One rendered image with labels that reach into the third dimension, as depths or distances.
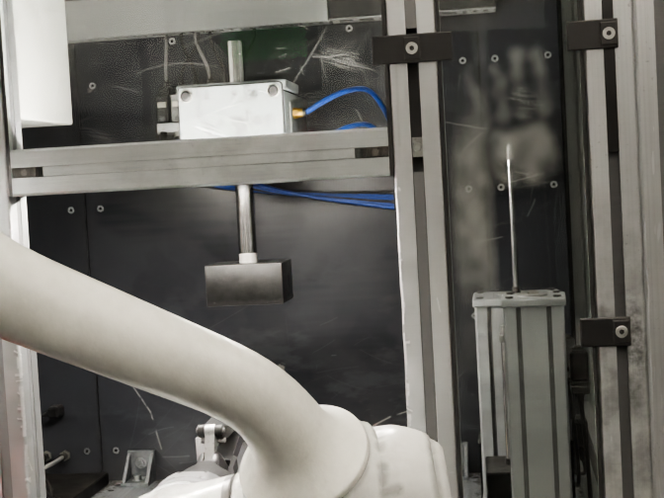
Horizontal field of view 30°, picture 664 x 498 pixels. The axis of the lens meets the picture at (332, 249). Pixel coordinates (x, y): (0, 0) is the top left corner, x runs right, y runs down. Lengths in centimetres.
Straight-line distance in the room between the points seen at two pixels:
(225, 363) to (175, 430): 81
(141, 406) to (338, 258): 33
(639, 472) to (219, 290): 49
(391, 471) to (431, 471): 3
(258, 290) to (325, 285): 25
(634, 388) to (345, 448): 34
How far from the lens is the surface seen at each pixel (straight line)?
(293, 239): 159
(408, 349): 115
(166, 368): 83
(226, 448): 124
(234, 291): 135
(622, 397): 116
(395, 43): 114
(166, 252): 163
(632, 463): 117
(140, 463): 166
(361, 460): 91
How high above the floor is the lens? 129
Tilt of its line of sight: 3 degrees down
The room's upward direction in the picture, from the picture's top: 3 degrees counter-clockwise
